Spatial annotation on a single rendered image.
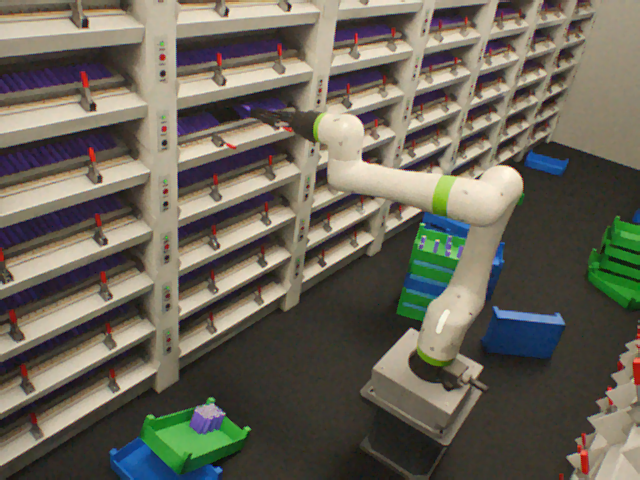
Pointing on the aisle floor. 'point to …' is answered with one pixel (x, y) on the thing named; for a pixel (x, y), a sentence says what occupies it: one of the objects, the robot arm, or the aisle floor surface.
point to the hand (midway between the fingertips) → (261, 114)
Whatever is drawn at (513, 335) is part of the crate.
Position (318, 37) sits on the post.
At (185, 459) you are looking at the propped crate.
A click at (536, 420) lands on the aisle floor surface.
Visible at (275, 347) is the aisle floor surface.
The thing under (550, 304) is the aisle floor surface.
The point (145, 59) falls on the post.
